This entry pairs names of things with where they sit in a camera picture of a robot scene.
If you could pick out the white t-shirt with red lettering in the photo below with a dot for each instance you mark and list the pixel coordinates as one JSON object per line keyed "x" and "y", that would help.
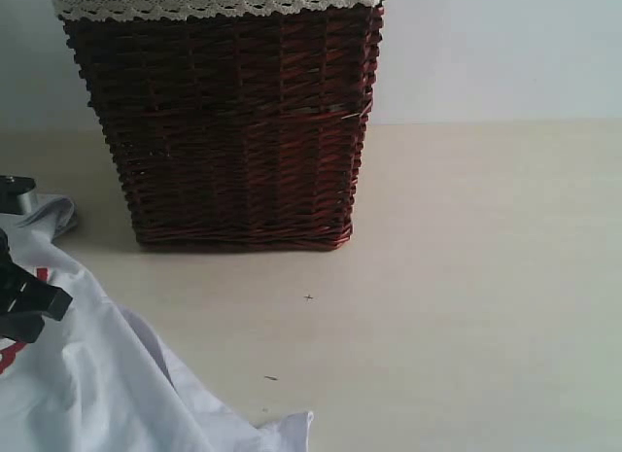
{"x": 101, "y": 379}

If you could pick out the dark red wicker basket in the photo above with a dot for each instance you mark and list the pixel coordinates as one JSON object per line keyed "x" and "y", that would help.
{"x": 235, "y": 133}

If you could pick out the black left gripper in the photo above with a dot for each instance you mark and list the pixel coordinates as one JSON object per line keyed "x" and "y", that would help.
{"x": 26, "y": 301}

